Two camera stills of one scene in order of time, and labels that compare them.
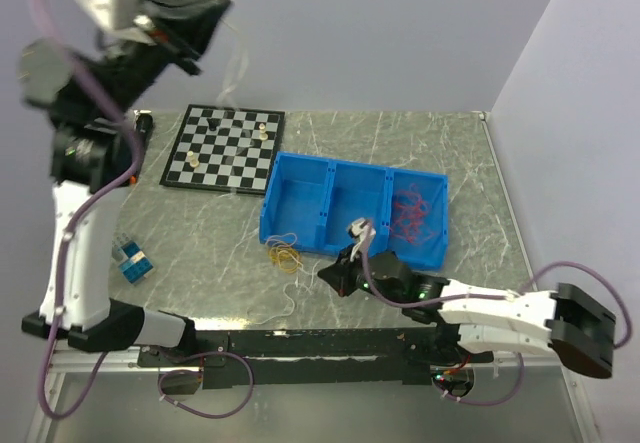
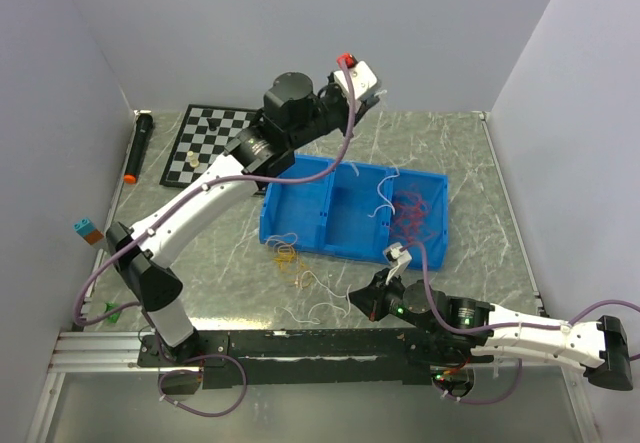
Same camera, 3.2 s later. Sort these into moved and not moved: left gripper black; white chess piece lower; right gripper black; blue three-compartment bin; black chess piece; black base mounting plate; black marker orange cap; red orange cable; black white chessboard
Moved: left gripper black; right gripper black
Not moved: black base mounting plate; blue three-compartment bin; black chess piece; black white chessboard; white chess piece lower; black marker orange cap; red orange cable
